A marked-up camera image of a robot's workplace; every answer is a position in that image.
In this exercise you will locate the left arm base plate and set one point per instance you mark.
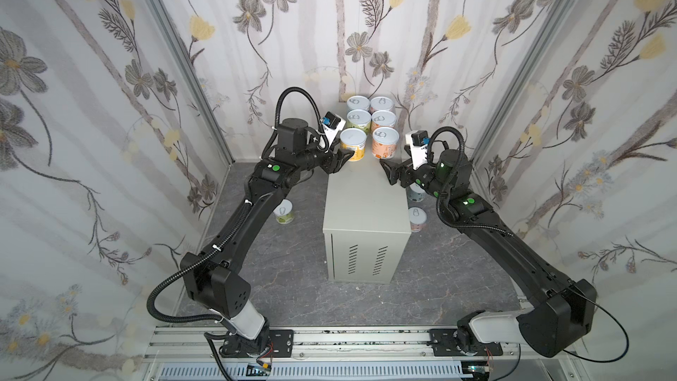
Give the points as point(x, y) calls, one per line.
point(274, 343)

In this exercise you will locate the grey metal cabinet counter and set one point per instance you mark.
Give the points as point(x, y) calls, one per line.
point(366, 224)

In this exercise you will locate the pink white can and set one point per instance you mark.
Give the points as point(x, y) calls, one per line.
point(418, 219)

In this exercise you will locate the green white labelled can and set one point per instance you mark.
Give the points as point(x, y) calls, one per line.
point(359, 119)

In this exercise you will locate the white slotted cable duct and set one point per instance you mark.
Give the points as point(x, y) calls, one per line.
point(446, 370)

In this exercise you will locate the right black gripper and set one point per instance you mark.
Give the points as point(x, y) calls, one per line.
point(403, 172)

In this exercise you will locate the brown labelled can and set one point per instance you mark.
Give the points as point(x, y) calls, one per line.
point(382, 118)

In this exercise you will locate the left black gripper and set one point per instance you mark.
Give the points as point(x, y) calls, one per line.
point(331, 162)

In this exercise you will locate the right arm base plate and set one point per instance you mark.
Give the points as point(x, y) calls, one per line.
point(444, 343)

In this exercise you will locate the teal labelled can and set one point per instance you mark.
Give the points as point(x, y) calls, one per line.
point(416, 193)

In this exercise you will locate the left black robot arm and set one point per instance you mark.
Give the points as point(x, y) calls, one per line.
point(302, 140)

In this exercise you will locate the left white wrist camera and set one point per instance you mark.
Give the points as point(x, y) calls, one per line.
point(332, 126)

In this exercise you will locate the orange yellow labelled can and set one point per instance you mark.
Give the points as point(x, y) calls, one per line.
point(354, 140)

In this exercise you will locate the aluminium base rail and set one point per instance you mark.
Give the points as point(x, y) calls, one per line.
point(379, 344)

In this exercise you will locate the blue labelled can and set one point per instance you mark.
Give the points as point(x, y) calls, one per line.
point(358, 102)

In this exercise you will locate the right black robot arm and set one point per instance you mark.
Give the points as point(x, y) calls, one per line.
point(561, 311)

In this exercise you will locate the pink labelled can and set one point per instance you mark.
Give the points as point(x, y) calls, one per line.
point(381, 103)

